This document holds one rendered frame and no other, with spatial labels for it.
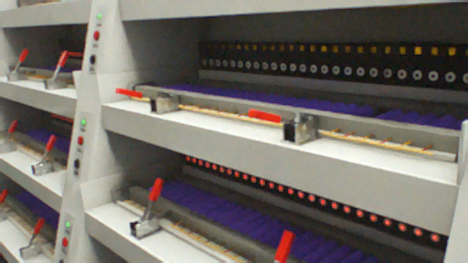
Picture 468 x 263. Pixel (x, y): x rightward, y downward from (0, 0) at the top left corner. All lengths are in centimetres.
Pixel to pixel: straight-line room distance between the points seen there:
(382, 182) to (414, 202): 3
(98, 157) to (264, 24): 38
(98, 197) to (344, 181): 52
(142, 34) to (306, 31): 30
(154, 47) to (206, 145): 33
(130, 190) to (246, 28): 37
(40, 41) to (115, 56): 71
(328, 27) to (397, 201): 38
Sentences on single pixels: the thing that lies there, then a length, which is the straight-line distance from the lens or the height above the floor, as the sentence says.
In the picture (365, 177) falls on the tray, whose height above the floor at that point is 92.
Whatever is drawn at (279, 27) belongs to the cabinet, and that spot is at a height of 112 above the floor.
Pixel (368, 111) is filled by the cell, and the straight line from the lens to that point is 54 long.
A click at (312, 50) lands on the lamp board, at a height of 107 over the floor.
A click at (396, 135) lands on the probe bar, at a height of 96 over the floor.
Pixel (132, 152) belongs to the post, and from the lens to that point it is 83.
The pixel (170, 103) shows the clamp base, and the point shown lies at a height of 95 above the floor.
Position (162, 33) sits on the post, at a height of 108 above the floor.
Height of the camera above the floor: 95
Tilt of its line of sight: 4 degrees down
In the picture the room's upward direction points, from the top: 10 degrees clockwise
